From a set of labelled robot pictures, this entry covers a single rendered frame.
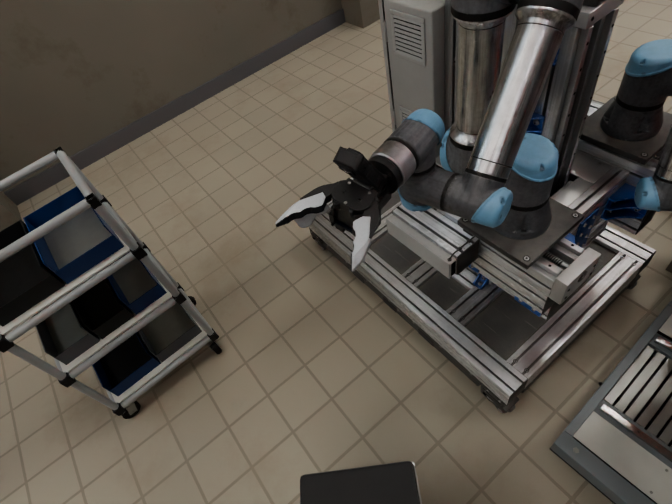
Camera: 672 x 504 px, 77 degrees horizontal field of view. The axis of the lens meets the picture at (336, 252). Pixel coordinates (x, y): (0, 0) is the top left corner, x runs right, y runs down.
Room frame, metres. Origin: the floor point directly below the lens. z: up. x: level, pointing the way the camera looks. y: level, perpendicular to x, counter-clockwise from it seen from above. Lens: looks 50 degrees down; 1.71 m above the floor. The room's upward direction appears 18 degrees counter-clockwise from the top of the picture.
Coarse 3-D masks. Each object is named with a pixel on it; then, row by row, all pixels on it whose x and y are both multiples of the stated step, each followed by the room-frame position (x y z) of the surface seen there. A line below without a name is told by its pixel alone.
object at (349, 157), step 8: (344, 152) 0.50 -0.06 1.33; (352, 152) 0.49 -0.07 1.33; (360, 152) 0.50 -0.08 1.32; (336, 160) 0.50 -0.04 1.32; (344, 160) 0.49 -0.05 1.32; (352, 160) 0.48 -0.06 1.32; (360, 160) 0.48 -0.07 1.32; (344, 168) 0.49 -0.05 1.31; (352, 168) 0.48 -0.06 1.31; (360, 168) 0.48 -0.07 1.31; (368, 168) 0.49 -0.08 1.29; (352, 176) 0.52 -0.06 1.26; (360, 176) 0.49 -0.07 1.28; (368, 176) 0.49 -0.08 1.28; (376, 176) 0.50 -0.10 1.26; (376, 184) 0.50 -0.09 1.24
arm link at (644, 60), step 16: (640, 48) 0.91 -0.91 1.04; (656, 48) 0.89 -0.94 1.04; (640, 64) 0.87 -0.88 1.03; (656, 64) 0.84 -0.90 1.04; (624, 80) 0.90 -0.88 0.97; (640, 80) 0.85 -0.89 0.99; (656, 80) 0.83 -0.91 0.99; (624, 96) 0.88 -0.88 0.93; (640, 96) 0.84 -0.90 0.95; (656, 96) 0.82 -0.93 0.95
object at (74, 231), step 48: (96, 192) 1.41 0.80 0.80; (0, 240) 1.24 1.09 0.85; (48, 240) 1.23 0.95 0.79; (96, 240) 1.15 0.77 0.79; (0, 288) 1.03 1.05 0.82; (48, 288) 1.00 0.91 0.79; (96, 288) 1.20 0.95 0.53; (144, 288) 1.14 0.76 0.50; (0, 336) 0.88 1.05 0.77; (48, 336) 1.03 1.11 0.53; (96, 336) 0.99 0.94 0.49; (144, 336) 1.13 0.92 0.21; (192, 336) 1.09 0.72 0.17; (144, 384) 0.95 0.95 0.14
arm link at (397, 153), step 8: (384, 144) 0.59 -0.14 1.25; (392, 144) 0.58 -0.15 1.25; (400, 144) 0.57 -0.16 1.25; (376, 152) 0.57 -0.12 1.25; (384, 152) 0.56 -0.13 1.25; (392, 152) 0.56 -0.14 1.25; (400, 152) 0.56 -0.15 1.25; (408, 152) 0.56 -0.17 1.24; (392, 160) 0.54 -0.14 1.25; (400, 160) 0.54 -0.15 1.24; (408, 160) 0.55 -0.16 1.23; (400, 168) 0.53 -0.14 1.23; (408, 168) 0.54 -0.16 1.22; (408, 176) 0.54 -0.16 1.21
